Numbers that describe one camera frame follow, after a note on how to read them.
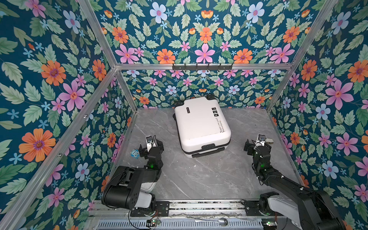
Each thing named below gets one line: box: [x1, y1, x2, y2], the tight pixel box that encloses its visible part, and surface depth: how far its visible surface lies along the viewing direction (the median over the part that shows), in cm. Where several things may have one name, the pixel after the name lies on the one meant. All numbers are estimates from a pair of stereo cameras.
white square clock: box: [140, 182, 157, 193], surface depth 79 cm
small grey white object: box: [264, 138, 275, 145], surface depth 98 cm
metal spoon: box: [194, 218, 228, 227], surface depth 72 cm
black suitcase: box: [172, 94, 232, 158], surface depth 86 cm
